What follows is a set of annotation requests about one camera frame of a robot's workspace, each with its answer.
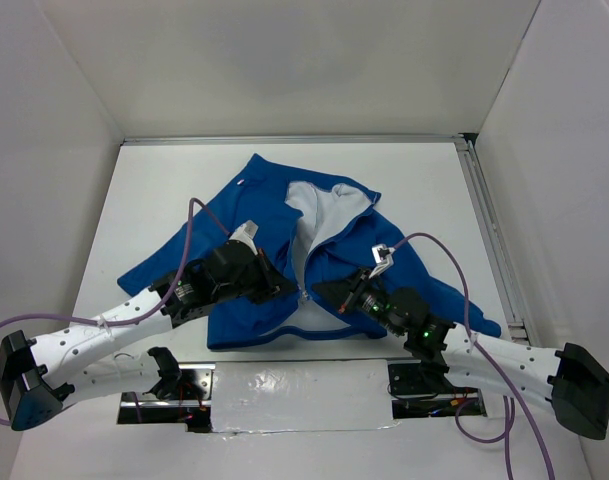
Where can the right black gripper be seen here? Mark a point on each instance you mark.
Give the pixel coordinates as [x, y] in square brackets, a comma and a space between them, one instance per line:
[344, 294]

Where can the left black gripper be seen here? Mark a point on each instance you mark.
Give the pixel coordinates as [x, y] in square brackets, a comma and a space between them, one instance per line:
[273, 284]

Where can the blue zip jacket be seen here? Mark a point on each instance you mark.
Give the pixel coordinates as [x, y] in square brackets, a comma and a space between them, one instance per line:
[314, 227]

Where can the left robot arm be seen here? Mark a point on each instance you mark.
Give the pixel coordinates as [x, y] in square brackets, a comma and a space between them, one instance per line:
[42, 376]

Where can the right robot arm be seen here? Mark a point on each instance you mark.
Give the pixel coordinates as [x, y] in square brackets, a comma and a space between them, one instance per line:
[568, 382]

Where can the shiny white tape sheet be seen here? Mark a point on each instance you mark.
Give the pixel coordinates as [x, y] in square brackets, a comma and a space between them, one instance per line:
[279, 397]

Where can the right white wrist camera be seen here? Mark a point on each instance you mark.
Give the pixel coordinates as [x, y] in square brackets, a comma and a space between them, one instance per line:
[383, 256]

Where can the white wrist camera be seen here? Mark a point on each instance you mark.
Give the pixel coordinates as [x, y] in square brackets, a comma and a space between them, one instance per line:
[245, 234]
[383, 256]

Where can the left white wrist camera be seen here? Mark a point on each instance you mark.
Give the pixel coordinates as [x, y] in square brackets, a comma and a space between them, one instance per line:
[245, 234]

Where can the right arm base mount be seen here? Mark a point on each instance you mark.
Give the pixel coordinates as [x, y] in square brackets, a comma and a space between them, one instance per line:
[416, 393]

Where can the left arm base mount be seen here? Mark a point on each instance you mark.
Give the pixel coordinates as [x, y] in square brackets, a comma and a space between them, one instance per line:
[187, 404]

